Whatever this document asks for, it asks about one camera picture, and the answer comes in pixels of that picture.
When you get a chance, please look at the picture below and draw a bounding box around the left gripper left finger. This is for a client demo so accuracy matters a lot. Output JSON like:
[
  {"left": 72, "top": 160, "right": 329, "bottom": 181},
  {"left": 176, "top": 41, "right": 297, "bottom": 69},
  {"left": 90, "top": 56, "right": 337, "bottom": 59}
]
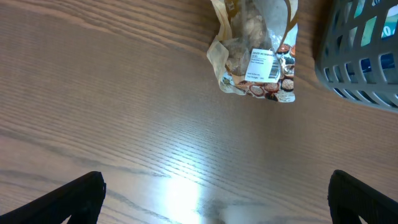
[{"left": 1, "top": 171, "right": 106, "bottom": 224}]

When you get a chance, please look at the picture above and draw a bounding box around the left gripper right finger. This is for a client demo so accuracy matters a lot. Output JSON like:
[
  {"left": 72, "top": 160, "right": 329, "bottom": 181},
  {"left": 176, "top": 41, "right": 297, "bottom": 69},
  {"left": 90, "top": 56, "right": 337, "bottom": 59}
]
[{"left": 328, "top": 170, "right": 397, "bottom": 224}]

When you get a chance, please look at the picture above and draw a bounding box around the grey plastic basket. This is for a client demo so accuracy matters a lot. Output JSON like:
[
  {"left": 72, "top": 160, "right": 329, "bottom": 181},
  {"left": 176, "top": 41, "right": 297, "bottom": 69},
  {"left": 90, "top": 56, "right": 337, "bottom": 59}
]
[{"left": 315, "top": 0, "right": 397, "bottom": 112}]

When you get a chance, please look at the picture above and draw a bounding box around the blue Kleenex tissue pack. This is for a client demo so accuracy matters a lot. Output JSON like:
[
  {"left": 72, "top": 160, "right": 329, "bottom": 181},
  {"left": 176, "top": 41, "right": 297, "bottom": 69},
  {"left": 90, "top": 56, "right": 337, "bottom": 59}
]
[{"left": 325, "top": 53, "right": 397, "bottom": 84}]

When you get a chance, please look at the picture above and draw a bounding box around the mint green snack packet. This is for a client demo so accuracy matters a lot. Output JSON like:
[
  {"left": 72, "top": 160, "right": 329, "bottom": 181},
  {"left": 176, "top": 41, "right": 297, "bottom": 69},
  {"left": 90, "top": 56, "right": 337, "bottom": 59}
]
[{"left": 354, "top": 0, "right": 397, "bottom": 46}]

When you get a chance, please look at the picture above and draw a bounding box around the beige dried mushroom bag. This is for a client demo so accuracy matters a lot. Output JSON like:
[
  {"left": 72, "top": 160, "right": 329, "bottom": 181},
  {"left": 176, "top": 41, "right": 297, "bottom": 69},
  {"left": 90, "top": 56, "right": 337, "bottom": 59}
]
[{"left": 206, "top": 0, "right": 299, "bottom": 103}]

